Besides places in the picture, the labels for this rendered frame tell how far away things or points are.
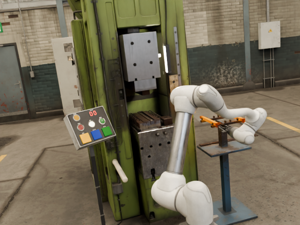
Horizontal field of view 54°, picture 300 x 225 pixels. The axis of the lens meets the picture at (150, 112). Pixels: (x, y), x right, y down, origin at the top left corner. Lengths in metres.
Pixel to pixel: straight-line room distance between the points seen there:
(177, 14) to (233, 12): 6.51
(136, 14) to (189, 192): 1.68
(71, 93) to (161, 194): 6.49
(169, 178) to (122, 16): 1.54
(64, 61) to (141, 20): 5.43
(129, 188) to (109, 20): 1.58
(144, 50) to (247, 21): 7.08
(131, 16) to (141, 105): 0.94
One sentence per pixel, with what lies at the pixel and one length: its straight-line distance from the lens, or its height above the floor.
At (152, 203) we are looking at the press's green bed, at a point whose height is 0.20.
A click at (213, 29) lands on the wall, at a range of 9.09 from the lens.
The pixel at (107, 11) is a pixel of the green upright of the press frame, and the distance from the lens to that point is 2.72.
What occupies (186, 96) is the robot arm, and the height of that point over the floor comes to 1.32.
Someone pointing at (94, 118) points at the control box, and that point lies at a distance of 2.45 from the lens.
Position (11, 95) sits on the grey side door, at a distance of 9.11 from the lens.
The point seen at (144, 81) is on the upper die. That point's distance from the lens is 2.62.
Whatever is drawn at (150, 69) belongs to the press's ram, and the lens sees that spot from 2.63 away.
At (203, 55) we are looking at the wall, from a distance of 8.99.
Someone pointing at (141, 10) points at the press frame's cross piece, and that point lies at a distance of 2.79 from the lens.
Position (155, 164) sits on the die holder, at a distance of 2.76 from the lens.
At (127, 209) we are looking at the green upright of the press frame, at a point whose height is 0.11.
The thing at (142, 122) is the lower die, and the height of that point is 0.98.
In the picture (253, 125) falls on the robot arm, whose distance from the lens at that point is 2.22.
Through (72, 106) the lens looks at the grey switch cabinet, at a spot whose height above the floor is 0.33.
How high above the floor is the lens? 1.64
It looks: 13 degrees down
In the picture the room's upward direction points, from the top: 6 degrees counter-clockwise
